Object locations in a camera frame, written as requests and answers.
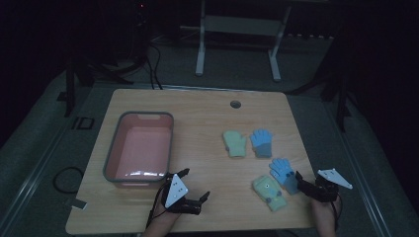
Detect dark device with red light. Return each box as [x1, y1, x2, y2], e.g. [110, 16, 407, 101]
[130, 0, 151, 67]

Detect black cable loop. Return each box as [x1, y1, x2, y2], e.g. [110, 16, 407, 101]
[52, 166, 85, 195]

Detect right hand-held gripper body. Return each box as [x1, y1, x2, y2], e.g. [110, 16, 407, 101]
[306, 168, 354, 202]

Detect metal floor rail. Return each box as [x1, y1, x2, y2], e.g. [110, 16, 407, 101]
[0, 126, 68, 228]
[329, 105, 391, 237]

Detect person's left hand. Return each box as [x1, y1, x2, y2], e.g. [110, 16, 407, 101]
[151, 200, 183, 229]

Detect black tripod stand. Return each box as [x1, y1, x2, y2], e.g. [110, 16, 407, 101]
[286, 31, 353, 133]
[63, 53, 135, 119]

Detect green mitten with face print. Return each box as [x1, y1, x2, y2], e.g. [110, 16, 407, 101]
[252, 175, 288, 212]

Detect grey tape piece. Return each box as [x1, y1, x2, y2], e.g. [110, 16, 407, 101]
[70, 197, 89, 211]

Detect person's right hand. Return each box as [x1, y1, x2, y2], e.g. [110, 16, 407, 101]
[310, 197, 342, 222]

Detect white metal stand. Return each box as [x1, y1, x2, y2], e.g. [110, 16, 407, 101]
[195, 0, 293, 83]

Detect black hanging cables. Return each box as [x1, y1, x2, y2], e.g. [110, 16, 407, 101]
[143, 41, 164, 91]

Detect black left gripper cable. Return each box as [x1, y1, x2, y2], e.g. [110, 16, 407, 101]
[145, 180, 173, 229]

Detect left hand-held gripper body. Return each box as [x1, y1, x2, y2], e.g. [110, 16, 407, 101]
[163, 173, 202, 216]

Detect blue glove with grey cuff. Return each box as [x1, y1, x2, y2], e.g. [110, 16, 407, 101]
[268, 158, 301, 196]
[249, 128, 275, 159]

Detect pink basin with grey rim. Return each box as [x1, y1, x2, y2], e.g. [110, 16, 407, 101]
[102, 111, 175, 190]

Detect plain green mitten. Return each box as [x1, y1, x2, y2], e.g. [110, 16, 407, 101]
[222, 129, 248, 158]

